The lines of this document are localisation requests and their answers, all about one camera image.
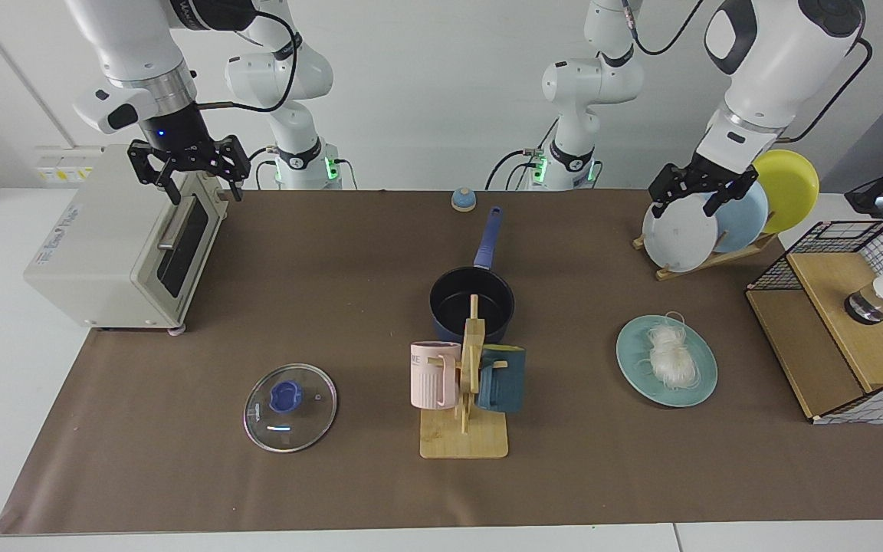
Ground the wooden plate rack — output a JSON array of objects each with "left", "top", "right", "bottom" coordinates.
[{"left": 632, "top": 230, "right": 780, "bottom": 281}]

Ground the white vermicelli bundle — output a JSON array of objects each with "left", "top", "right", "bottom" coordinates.
[{"left": 635, "top": 310, "right": 703, "bottom": 392}]

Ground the pink ribbed cup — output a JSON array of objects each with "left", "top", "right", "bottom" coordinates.
[{"left": 410, "top": 341, "right": 463, "bottom": 410}]

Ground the black base cable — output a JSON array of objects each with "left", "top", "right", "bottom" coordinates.
[{"left": 485, "top": 115, "right": 561, "bottom": 191}]

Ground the yellow plate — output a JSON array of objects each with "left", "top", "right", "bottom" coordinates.
[{"left": 752, "top": 149, "right": 821, "bottom": 235}]

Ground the wire basket with wooden floor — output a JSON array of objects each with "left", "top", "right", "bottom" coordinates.
[{"left": 745, "top": 219, "right": 883, "bottom": 425}]

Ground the dark blue pot with handle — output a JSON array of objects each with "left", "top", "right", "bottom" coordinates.
[{"left": 429, "top": 205, "right": 517, "bottom": 344}]

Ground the dark teal cup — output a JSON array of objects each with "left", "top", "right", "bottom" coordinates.
[{"left": 476, "top": 344, "right": 527, "bottom": 415}]

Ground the black arm wrist cable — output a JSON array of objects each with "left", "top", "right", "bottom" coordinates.
[
  {"left": 196, "top": 8, "right": 300, "bottom": 114},
  {"left": 779, "top": 37, "right": 873, "bottom": 146}
]

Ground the glass lid with blue knob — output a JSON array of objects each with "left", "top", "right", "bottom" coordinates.
[{"left": 243, "top": 363, "right": 338, "bottom": 453}]

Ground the brown table cloth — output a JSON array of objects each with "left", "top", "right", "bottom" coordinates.
[{"left": 0, "top": 189, "right": 883, "bottom": 535}]

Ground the pale toaster oven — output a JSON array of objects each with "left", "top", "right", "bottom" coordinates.
[{"left": 24, "top": 144, "right": 229, "bottom": 337}]

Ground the wall socket panel with labels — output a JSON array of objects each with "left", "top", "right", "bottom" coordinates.
[{"left": 34, "top": 146, "right": 105, "bottom": 187}]

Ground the light blue plate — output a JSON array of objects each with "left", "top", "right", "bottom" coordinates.
[{"left": 711, "top": 180, "right": 770, "bottom": 254}]

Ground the teal plate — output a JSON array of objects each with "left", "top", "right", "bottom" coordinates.
[{"left": 615, "top": 314, "right": 719, "bottom": 409}]

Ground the wooden cup stand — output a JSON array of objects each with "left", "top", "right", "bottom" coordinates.
[{"left": 419, "top": 294, "right": 510, "bottom": 460}]

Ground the grey plate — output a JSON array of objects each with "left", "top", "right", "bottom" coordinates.
[{"left": 642, "top": 193, "right": 720, "bottom": 274}]

